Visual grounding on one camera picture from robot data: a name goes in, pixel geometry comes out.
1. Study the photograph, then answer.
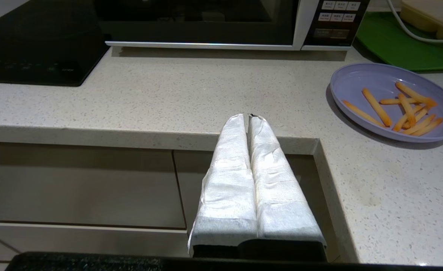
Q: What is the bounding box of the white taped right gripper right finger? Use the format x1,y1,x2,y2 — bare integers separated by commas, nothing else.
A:
247,115,327,261

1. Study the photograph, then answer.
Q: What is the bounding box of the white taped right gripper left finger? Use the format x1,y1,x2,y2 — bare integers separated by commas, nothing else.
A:
188,114,258,259

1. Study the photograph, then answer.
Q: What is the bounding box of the purple plate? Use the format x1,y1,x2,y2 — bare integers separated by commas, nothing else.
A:
330,63,443,143

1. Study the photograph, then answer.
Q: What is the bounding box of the silver microwave oven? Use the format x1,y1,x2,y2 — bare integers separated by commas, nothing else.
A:
93,0,371,51

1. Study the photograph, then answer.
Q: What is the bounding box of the large beige cabinet drawer front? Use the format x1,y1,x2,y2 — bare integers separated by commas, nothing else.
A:
0,141,187,229

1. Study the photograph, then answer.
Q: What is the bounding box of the small beige cabinet drawer front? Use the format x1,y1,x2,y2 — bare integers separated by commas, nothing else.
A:
0,222,190,262

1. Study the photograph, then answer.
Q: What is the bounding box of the green plastic tray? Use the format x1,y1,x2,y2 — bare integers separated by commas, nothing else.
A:
353,11,443,73

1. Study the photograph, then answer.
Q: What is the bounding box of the beige power strip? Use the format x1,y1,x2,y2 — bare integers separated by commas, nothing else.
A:
400,0,443,40

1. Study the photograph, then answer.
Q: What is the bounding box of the black induction cooktop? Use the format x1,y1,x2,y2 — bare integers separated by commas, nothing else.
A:
0,0,111,87

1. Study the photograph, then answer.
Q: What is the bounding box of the white power cable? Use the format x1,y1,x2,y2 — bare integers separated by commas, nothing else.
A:
385,0,443,45

